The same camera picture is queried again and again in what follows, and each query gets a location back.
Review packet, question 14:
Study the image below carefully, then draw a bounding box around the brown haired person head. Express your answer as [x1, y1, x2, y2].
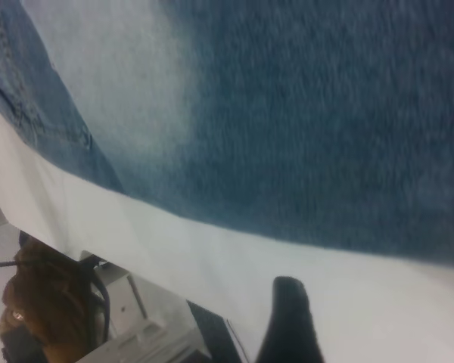
[0, 241, 103, 363]

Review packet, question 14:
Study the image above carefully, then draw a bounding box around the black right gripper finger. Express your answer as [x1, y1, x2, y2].
[255, 275, 326, 363]

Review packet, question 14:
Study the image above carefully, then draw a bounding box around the black cable bundle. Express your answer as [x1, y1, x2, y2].
[79, 256, 113, 341]

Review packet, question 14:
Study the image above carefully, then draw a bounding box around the white equipment box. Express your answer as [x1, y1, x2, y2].
[79, 249, 200, 363]

